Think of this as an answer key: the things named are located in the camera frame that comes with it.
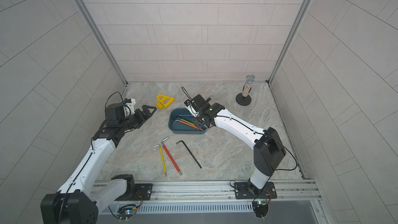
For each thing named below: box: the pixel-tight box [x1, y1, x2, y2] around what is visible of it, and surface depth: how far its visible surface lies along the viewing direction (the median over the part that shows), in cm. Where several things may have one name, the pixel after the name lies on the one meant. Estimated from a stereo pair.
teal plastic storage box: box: [167, 108, 209, 135], surface depth 94 cm
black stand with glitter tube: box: [235, 74, 256, 106], surface depth 106 cm
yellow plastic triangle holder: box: [155, 94, 176, 110], surface depth 107 cm
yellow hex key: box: [153, 144, 167, 177], surface depth 82 cm
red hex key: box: [161, 136, 182, 176], surface depth 84 cm
